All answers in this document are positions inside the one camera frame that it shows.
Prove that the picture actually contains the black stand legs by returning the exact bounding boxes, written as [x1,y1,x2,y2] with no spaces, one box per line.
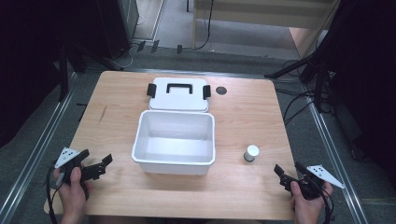
[264,46,335,114]

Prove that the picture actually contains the white lid with black handle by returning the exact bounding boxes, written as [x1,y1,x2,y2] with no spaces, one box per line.
[146,77,212,113]

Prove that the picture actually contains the metal floor rail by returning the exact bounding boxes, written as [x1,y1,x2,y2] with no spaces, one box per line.
[306,92,370,224]
[0,72,78,224]

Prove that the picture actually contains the small silver can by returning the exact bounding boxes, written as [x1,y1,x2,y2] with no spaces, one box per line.
[243,144,261,163]

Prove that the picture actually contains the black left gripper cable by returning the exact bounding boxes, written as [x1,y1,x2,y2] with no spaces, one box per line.
[46,163,62,224]

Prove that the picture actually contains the black hanging cable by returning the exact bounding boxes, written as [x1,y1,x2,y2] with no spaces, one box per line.
[181,0,216,52]

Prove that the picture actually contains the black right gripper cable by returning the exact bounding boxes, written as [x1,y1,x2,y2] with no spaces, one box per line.
[319,186,335,224]

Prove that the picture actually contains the white plastic storage box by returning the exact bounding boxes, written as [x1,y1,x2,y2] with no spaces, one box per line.
[131,109,217,176]

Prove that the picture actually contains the light wooden furniture frame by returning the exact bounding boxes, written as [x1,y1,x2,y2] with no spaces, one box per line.
[191,0,342,60]

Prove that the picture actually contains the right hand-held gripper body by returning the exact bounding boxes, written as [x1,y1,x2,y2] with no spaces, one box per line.
[279,161,347,201]

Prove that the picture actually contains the black cabinet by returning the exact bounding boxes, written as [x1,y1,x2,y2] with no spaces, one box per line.
[66,0,140,60]

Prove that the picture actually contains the person's left hand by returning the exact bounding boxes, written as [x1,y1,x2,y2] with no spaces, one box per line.
[51,167,92,224]

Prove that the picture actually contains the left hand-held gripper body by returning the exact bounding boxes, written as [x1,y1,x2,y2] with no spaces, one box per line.
[53,147,107,191]

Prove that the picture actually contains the black floor cable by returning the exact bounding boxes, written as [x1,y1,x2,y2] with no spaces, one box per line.
[275,88,316,126]

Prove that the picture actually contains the person's right hand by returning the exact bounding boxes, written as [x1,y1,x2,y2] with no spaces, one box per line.
[290,180,334,224]

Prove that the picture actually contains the white floor cable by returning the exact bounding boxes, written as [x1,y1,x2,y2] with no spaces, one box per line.
[106,43,139,70]

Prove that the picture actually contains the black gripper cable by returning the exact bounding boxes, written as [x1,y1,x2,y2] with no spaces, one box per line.
[319,186,335,224]
[46,163,62,224]

